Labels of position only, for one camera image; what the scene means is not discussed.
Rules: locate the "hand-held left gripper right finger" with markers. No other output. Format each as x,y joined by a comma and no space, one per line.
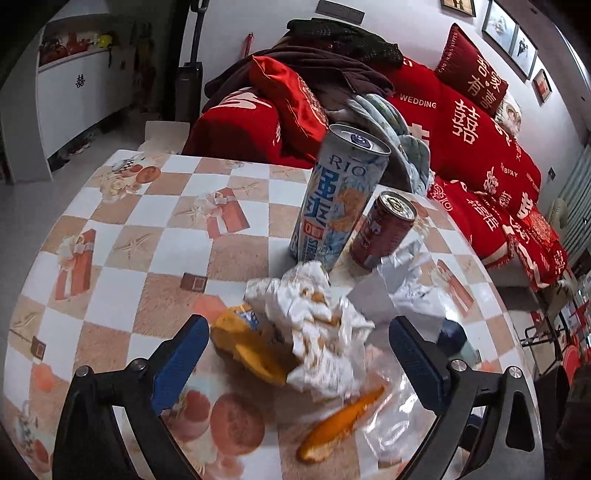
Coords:
418,360

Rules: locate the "row of shoes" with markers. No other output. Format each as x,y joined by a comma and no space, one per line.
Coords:
71,150

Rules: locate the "tall light blue can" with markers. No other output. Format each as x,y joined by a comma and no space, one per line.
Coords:
332,207

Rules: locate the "red printed pillow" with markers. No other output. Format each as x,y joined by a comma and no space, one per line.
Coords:
475,69

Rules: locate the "white sofa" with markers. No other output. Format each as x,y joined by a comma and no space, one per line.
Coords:
505,275

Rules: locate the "grey wall plate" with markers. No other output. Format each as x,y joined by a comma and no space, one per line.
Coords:
340,11

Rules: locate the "clear plastic wrap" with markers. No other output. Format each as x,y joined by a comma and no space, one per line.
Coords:
406,295

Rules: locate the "black round bin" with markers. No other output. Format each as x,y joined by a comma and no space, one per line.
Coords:
553,390

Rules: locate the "black stick vacuum cleaner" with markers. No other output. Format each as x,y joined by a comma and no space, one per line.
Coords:
189,83

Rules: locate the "clear plastic bag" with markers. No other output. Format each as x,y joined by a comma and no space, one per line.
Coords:
399,431

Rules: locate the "thin orange peel strip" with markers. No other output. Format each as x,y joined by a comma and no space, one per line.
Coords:
341,422

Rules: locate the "short red can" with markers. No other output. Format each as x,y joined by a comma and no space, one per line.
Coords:
378,235

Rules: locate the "dark wood framed picture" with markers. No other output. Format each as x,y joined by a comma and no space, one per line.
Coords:
458,5

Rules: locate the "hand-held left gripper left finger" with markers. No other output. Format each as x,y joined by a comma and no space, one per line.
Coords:
180,360

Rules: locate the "dark blue small container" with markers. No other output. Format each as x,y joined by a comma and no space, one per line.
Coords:
455,334

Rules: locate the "yellow shelf ornament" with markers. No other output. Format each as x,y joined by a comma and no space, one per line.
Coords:
105,40

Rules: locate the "red shelf decorations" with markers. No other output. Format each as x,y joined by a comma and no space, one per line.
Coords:
64,46

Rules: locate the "photo print cushion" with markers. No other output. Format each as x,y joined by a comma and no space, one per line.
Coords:
509,115

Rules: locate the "dark green knit garment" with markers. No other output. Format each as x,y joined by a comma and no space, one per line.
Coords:
341,39

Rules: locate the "brown framed red picture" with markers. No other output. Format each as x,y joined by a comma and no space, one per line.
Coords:
542,86

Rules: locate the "maroon garment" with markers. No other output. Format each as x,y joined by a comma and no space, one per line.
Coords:
286,60

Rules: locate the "red sofa with cushions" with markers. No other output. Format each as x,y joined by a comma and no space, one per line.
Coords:
466,152

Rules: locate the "white tissue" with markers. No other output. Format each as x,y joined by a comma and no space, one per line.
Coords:
318,332

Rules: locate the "grey framed picture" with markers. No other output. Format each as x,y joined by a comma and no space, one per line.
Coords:
524,51
500,23

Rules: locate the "black folding chair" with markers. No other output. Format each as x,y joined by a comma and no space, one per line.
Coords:
547,332

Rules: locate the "red square pillow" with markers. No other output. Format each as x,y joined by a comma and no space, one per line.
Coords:
288,99

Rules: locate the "yellow snack wrapper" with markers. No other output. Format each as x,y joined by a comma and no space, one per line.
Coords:
251,353

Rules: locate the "light blue quilted garment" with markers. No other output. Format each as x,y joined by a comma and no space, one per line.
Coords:
397,134

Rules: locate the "red stick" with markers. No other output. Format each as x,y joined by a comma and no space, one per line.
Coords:
248,44

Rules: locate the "white cabinet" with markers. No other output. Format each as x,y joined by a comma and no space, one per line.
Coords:
69,101

